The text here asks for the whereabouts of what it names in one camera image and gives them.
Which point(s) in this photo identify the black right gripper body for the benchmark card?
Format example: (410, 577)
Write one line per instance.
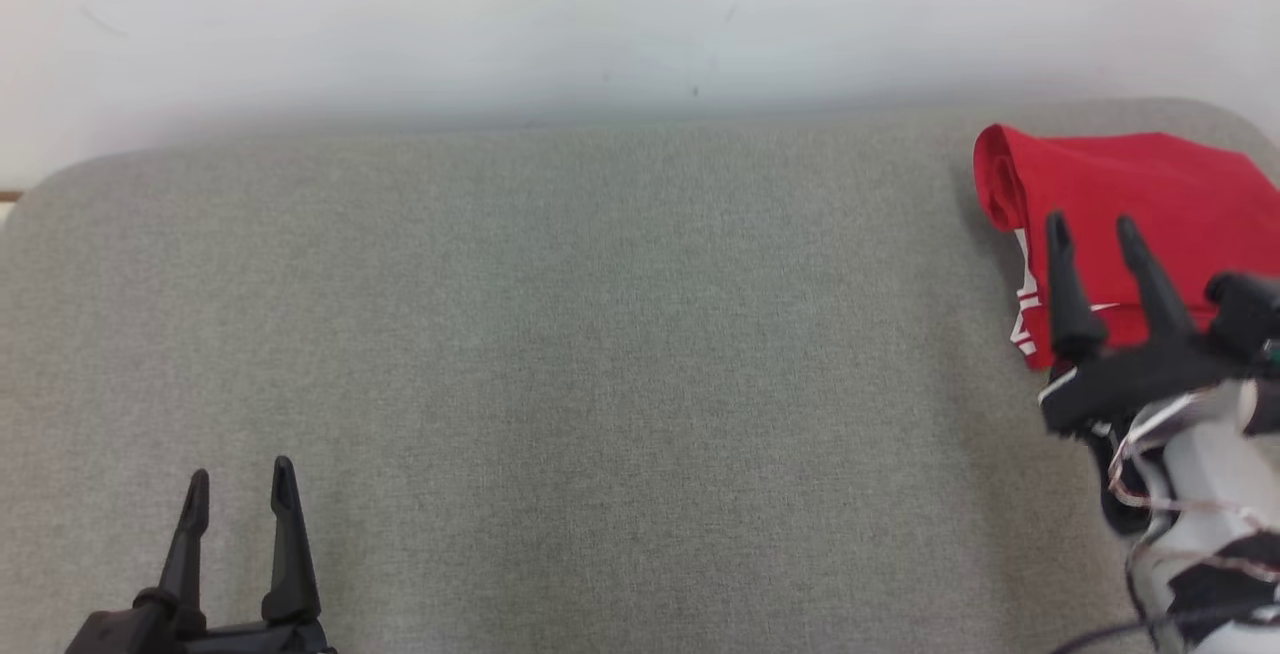
(1140, 379)

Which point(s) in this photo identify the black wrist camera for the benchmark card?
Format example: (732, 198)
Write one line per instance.
(110, 634)
(1250, 314)

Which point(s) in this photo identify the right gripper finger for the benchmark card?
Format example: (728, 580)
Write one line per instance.
(1068, 304)
(1152, 284)

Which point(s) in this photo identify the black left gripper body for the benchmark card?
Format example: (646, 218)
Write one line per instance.
(250, 639)

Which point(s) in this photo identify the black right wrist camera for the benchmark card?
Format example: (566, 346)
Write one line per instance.
(1250, 314)

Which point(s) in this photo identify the red basketball jersey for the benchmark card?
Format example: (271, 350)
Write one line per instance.
(1150, 174)

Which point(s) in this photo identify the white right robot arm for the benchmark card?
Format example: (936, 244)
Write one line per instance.
(1210, 464)

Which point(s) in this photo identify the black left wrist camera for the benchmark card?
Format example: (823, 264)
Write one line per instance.
(110, 634)

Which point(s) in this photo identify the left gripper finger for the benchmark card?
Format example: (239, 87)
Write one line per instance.
(290, 554)
(188, 554)

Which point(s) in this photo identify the grey fabric sofa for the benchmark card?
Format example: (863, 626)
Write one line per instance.
(600, 354)

